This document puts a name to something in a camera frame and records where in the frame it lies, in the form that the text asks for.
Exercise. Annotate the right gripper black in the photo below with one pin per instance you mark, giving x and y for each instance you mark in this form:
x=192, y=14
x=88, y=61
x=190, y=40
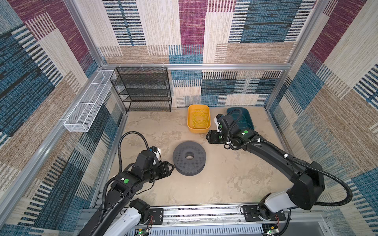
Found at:
x=212, y=138

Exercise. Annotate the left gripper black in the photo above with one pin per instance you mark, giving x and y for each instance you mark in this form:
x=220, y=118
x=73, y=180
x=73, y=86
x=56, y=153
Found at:
x=164, y=168

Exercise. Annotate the dark grey cable spool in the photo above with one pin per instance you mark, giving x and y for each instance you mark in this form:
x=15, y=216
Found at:
x=189, y=158

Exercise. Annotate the yellow plastic tray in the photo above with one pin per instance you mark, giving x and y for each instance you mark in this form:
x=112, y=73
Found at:
x=198, y=119

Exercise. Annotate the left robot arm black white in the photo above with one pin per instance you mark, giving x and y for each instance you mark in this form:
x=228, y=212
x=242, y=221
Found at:
x=119, y=212

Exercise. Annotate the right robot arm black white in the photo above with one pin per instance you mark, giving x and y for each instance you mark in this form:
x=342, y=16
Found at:
x=307, y=178

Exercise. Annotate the teal plastic tray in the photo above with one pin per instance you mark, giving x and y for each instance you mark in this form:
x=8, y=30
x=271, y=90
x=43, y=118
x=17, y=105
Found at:
x=245, y=121

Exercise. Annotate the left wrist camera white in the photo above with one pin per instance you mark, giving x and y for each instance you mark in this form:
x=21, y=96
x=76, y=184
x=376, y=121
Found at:
x=156, y=151

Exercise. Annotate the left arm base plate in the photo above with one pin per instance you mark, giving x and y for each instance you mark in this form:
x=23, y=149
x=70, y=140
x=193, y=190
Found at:
x=153, y=216

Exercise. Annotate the aluminium rail front frame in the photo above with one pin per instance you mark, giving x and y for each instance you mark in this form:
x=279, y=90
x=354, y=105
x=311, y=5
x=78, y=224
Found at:
x=226, y=220

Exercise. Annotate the black wire mesh shelf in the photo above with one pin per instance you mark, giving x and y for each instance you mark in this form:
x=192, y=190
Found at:
x=143, y=88

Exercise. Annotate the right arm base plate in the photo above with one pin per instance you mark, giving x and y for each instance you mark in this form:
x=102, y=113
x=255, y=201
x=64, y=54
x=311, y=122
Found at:
x=252, y=214

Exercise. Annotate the white wire mesh basket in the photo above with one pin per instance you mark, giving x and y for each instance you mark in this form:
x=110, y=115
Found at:
x=86, y=110

